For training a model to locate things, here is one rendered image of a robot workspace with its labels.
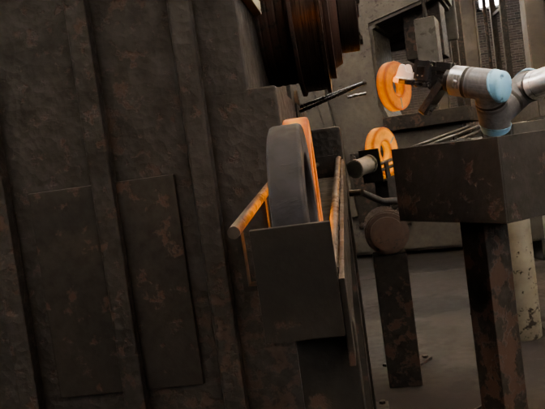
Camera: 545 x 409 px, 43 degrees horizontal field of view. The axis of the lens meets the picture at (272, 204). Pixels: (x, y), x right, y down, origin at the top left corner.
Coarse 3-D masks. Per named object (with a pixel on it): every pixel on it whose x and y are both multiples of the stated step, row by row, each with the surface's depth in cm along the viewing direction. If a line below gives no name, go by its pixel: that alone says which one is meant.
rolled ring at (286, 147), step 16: (272, 128) 69; (288, 128) 68; (272, 144) 66; (288, 144) 65; (304, 144) 72; (272, 160) 64; (288, 160) 64; (304, 160) 74; (272, 176) 64; (288, 176) 63; (304, 176) 66; (272, 192) 63; (288, 192) 63; (304, 192) 63; (272, 208) 63; (288, 208) 63; (304, 208) 62; (272, 224) 63; (288, 224) 63
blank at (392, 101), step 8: (384, 64) 217; (392, 64) 217; (400, 64) 220; (384, 72) 214; (392, 72) 216; (376, 80) 215; (384, 80) 213; (392, 80) 216; (384, 88) 213; (392, 88) 216; (400, 88) 222; (408, 88) 223; (384, 96) 214; (392, 96) 215; (400, 96) 219; (408, 96) 222; (384, 104) 216; (392, 104) 215; (400, 104) 218; (408, 104) 222
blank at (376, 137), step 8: (376, 128) 223; (384, 128) 225; (368, 136) 222; (376, 136) 221; (384, 136) 224; (392, 136) 228; (368, 144) 220; (376, 144) 220; (384, 144) 228; (392, 144) 228; (384, 152) 229; (392, 168) 227
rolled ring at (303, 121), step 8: (288, 120) 87; (296, 120) 87; (304, 120) 86; (304, 128) 84; (312, 144) 95; (312, 152) 94; (312, 160) 85; (312, 168) 81; (320, 208) 96; (320, 216) 95
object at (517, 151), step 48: (432, 144) 120; (480, 144) 111; (528, 144) 111; (432, 192) 122; (480, 192) 112; (528, 192) 111; (480, 240) 124; (480, 288) 126; (480, 336) 128; (480, 384) 130
